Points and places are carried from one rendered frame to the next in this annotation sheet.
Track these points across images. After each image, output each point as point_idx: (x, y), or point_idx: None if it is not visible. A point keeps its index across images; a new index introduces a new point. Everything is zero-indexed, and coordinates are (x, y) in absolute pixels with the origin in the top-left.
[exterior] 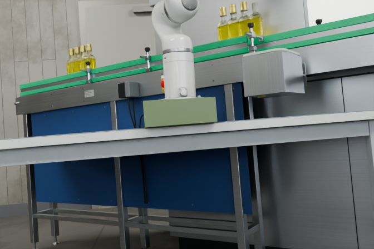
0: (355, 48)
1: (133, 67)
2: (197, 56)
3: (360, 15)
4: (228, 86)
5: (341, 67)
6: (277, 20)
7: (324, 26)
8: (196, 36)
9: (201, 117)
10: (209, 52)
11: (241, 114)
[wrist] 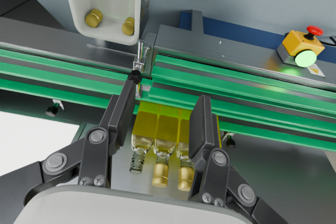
0: (12, 34)
1: None
2: (256, 83)
3: (5, 115)
4: (196, 31)
5: (46, 28)
6: (119, 153)
7: (32, 72)
8: (270, 190)
9: None
10: (231, 79)
11: (183, 15)
